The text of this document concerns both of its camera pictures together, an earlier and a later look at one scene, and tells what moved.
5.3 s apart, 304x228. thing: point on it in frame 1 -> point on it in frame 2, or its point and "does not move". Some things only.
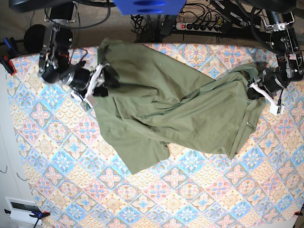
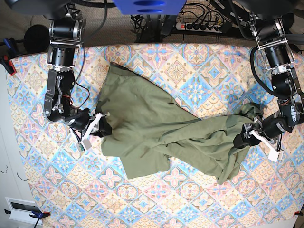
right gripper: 273,81 -> 271,127
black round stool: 34,38 does not move
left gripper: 80,78 -> 80,123
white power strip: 199,27 does not move
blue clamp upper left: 11,52 does not move
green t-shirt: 156,105 does not move
